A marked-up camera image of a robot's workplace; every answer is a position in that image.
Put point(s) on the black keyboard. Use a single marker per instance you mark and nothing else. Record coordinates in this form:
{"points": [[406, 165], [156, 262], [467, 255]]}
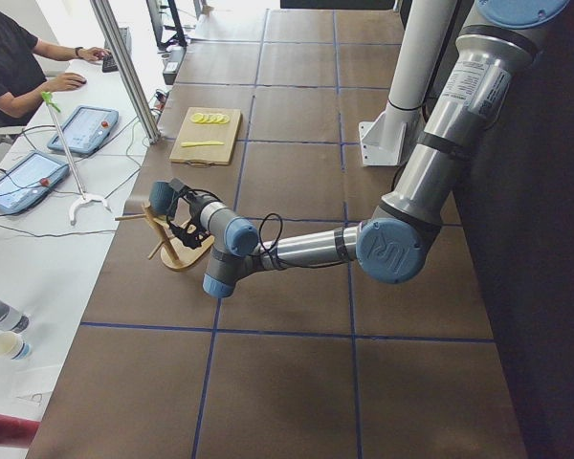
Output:
{"points": [[109, 64]]}

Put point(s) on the teach pendant tablet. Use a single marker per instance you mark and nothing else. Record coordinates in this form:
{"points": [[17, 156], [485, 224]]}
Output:
{"points": [[88, 128], [30, 181]]}

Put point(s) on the yellow plastic knife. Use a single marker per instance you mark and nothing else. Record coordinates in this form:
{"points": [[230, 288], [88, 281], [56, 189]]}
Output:
{"points": [[201, 143]]}

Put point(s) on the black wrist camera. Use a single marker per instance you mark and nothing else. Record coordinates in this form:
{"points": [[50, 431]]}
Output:
{"points": [[189, 235]]}

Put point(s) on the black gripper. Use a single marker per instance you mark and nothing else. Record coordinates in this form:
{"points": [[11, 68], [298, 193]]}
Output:
{"points": [[189, 211]]}

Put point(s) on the wooden cup storage rack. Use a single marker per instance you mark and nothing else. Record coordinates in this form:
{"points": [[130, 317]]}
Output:
{"points": [[174, 254]]}

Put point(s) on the white paper cup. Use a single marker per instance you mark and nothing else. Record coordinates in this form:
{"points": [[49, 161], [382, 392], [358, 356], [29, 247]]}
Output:
{"points": [[13, 346]]}

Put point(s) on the teal mug yellow inside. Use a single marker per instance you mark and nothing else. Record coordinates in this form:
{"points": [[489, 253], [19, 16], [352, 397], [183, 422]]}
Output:
{"points": [[161, 198]]}

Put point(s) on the far teach pendant tablet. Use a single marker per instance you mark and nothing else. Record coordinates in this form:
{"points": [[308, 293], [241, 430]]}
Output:
{"points": [[88, 128]]}

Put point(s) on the near teach pendant tablet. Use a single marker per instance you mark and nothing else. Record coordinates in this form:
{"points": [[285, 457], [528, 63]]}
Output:
{"points": [[30, 181]]}

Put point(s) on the wooden cutting board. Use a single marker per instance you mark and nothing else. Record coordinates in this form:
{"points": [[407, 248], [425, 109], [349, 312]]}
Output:
{"points": [[195, 132]]}

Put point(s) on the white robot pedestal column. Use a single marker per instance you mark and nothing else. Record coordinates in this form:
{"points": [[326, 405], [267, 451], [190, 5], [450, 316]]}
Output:
{"points": [[390, 139]]}

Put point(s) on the lemon slice one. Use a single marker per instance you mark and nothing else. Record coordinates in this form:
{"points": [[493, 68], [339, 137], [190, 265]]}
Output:
{"points": [[197, 118]]}

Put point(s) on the seated person black shirt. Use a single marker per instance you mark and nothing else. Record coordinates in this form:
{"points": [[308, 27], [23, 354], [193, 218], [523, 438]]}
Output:
{"points": [[22, 80]]}

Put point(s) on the aluminium frame post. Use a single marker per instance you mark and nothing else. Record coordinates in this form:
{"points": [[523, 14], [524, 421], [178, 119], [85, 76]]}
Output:
{"points": [[110, 30]]}

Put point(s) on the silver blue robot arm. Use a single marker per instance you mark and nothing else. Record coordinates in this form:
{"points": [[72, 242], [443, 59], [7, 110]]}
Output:
{"points": [[498, 39]]}

